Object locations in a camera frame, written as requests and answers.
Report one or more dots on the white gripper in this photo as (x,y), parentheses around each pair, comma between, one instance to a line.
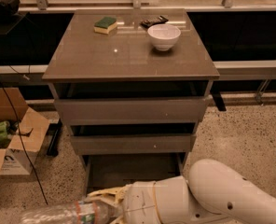
(139,201)

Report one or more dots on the clear plastic water bottle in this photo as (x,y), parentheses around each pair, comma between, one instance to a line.
(69,213)

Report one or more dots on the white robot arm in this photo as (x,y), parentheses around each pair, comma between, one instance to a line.
(212,193)

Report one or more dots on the grey bottom drawer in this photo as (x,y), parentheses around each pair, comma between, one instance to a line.
(109,171)

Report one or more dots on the grey drawer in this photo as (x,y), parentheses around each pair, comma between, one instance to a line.
(109,171)
(133,138)
(117,103)

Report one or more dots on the grey middle drawer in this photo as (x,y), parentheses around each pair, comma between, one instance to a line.
(133,138)

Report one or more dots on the grey top drawer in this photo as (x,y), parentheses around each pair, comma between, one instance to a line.
(117,103)

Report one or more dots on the grey drawer cabinet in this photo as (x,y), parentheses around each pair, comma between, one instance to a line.
(126,53)

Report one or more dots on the black table leg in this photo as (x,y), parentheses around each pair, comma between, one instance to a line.
(54,131)

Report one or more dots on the open cardboard box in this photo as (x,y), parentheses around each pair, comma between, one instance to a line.
(27,131)

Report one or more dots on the green item in box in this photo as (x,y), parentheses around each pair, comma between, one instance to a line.
(4,134)

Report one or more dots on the white ceramic bowl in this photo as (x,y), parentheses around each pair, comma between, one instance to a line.
(163,36)

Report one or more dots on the green yellow sponge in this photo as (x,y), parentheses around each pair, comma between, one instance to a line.
(105,25)

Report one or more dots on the black remote control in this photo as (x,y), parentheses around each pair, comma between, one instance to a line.
(154,21)

